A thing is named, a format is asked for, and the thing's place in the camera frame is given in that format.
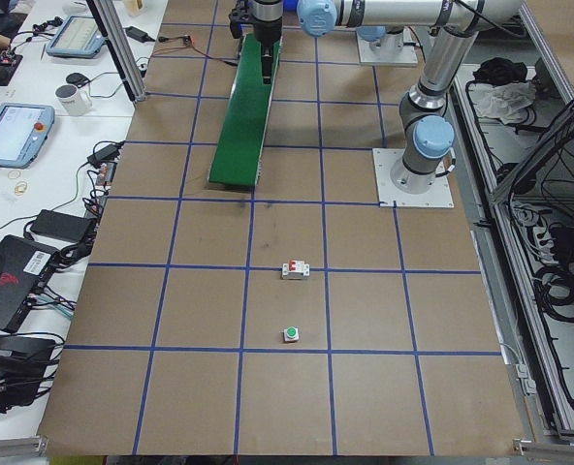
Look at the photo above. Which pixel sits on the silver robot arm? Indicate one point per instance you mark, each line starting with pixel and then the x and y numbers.
pixel 335 108
pixel 380 38

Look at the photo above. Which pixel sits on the near teach pendant tablet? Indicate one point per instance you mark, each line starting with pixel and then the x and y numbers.
pixel 24 129

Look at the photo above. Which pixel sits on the white red circuit breaker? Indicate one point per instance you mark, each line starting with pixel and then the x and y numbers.
pixel 295 270

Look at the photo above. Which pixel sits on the blue plastic bin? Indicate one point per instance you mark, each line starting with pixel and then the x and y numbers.
pixel 290 5

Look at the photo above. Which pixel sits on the far teach pendant tablet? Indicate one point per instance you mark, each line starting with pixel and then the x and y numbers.
pixel 77 37

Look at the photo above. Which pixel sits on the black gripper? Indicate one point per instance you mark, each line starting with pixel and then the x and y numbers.
pixel 266 26

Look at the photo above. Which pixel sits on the black power brick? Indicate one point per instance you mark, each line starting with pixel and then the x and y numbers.
pixel 62 226

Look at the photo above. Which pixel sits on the teach pendant tablet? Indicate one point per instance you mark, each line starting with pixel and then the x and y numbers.
pixel 77 37
pixel 24 129

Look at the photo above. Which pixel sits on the white mug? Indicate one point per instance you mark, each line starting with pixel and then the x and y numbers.
pixel 74 100

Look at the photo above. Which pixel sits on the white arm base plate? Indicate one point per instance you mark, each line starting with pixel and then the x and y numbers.
pixel 399 187
pixel 405 58

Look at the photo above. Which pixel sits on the green conveyor belt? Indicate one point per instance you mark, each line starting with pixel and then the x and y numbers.
pixel 237 156

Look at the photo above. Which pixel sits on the aluminium frame post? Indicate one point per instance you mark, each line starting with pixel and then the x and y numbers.
pixel 108 22

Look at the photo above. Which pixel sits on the green push button switch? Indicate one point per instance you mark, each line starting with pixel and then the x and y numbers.
pixel 291 334

